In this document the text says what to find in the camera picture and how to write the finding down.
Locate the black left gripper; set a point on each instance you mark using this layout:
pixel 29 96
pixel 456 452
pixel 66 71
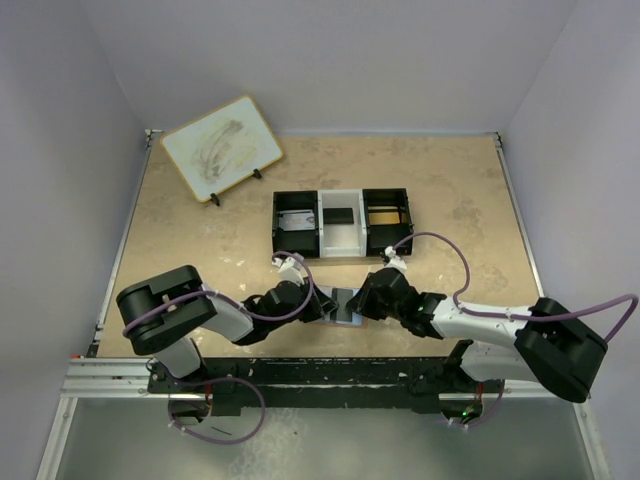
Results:
pixel 318 305

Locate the whiteboard with orange frame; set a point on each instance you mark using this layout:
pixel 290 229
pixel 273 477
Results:
pixel 222 148

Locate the white middle bin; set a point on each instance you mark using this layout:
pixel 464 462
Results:
pixel 346 238

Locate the silver card in bin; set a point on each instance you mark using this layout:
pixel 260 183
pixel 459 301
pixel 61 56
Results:
pixel 297 220

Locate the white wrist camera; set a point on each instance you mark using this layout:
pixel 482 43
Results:
pixel 289 269
pixel 393 260

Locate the black left bin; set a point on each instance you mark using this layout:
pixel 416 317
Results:
pixel 306 243

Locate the black card in bin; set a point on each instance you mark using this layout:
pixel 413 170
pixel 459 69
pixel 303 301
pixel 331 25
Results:
pixel 338 216

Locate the gold card in bin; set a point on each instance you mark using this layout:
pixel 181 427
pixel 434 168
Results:
pixel 384 217

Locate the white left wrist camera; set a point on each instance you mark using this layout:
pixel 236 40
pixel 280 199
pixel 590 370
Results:
pixel 289 269

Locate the black bin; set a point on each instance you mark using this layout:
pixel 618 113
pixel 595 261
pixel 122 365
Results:
pixel 306 243
pixel 378 237

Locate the black right bin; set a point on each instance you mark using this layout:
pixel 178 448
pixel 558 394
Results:
pixel 378 237

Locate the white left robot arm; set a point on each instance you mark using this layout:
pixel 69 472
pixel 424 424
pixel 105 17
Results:
pixel 160 314

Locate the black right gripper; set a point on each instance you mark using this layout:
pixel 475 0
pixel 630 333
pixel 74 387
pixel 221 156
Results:
pixel 361 302

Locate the black card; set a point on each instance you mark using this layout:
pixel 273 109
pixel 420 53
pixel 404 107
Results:
pixel 338 216
pixel 342 315

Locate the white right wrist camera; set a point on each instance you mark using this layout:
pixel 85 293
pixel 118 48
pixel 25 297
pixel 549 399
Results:
pixel 393 260

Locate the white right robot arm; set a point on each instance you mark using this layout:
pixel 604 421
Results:
pixel 518 343

